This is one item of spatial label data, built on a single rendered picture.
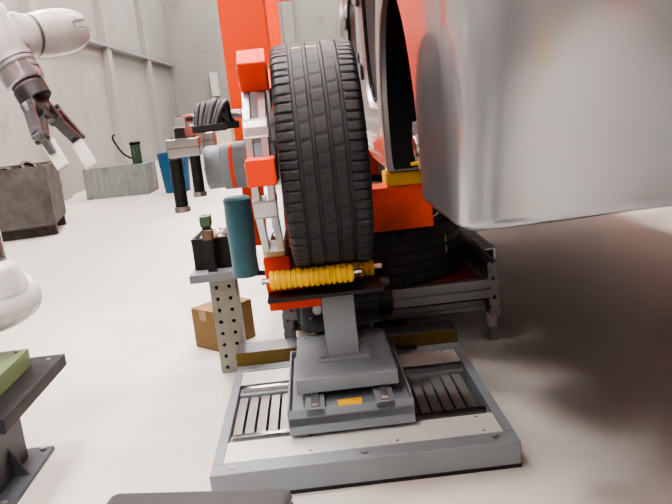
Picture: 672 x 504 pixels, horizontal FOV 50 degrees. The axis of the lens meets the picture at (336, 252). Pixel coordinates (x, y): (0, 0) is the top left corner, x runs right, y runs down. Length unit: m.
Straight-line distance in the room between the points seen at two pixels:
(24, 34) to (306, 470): 1.26
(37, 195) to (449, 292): 5.27
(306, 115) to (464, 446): 0.96
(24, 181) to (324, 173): 5.78
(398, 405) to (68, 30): 1.30
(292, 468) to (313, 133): 0.88
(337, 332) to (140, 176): 8.24
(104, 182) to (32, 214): 3.11
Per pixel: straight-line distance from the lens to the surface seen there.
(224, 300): 2.81
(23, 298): 2.37
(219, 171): 2.12
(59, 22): 1.88
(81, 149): 1.81
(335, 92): 1.89
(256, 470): 1.98
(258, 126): 1.90
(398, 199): 2.61
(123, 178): 10.37
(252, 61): 1.94
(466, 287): 2.82
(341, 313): 2.21
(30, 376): 2.35
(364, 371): 2.13
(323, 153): 1.84
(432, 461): 2.00
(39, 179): 7.41
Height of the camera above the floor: 1.01
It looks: 12 degrees down
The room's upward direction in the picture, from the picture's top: 6 degrees counter-clockwise
